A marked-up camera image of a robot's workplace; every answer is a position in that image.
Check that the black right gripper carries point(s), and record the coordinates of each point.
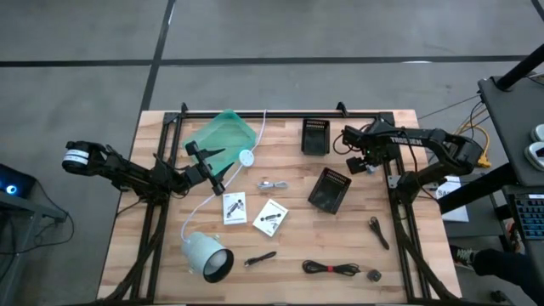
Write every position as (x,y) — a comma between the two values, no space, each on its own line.
(356,165)

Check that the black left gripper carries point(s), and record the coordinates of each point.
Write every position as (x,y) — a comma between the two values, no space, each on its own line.
(205,168)

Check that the small silver grey adapter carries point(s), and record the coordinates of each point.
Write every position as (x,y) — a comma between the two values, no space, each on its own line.
(370,168)

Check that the white instruction booklet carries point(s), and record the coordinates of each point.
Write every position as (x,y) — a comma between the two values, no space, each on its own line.
(270,217)
(234,208)

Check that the small round black item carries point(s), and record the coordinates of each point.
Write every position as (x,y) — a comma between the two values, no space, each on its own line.
(374,275)

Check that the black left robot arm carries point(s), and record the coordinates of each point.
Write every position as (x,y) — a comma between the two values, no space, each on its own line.
(127,172)

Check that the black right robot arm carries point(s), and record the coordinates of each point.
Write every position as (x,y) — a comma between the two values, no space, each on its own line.
(446,144)

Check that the translucent teal plastic bin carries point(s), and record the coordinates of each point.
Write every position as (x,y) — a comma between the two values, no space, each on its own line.
(225,132)

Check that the black slotted plastic basket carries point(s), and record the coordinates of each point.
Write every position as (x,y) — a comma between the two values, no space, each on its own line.
(315,138)
(329,191)

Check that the white paper sheet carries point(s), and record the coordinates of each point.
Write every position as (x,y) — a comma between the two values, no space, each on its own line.
(449,187)

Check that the black desk leg bar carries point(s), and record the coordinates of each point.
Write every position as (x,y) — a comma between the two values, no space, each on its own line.
(476,191)

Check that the person's shoe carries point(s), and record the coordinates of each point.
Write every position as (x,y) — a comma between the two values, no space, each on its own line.
(463,256)

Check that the dark grey desk top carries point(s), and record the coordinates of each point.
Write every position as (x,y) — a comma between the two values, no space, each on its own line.
(514,119)

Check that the person's leg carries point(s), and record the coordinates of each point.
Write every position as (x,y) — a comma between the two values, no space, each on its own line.
(506,265)

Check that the white rounded desk device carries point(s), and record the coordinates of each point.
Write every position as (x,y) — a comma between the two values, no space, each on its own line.
(539,132)
(536,155)

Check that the black computer keyboard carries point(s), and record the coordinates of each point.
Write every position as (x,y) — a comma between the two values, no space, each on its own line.
(529,217)

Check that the black slanted pole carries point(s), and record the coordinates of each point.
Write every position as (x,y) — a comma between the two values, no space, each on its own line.
(520,70)

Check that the grey metal stand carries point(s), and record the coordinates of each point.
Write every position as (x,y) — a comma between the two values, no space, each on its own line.
(25,206)

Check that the computer case with blue light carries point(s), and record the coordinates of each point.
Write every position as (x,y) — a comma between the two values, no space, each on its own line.
(17,183)

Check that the round white inline switch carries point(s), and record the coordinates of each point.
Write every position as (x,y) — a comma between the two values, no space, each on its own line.
(246,157)

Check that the black metal table frame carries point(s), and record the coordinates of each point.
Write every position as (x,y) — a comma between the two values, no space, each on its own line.
(289,115)

